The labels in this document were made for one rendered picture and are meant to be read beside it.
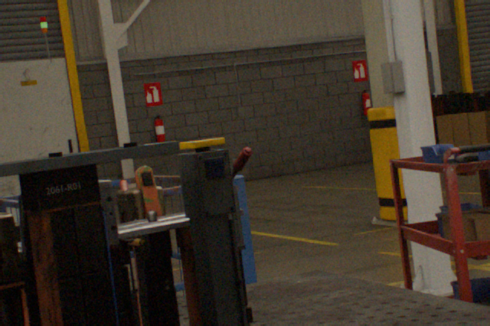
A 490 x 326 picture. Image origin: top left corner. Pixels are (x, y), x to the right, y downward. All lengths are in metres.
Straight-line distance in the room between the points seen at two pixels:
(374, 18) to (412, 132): 3.39
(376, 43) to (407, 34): 3.25
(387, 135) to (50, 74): 3.47
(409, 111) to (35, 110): 5.06
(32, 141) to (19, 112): 0.31
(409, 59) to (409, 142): 0.49
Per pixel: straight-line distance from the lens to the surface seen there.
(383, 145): 8.86
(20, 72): 9.81
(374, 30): 8.92
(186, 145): 1.61
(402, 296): 2.39
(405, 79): 5.65
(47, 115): 9.83
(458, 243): 3.76
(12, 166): 1.43
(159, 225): 1.85
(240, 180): 3.84
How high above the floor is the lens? 1.19
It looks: 3 degrees down
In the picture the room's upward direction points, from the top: 7 degrees counter-clockwise
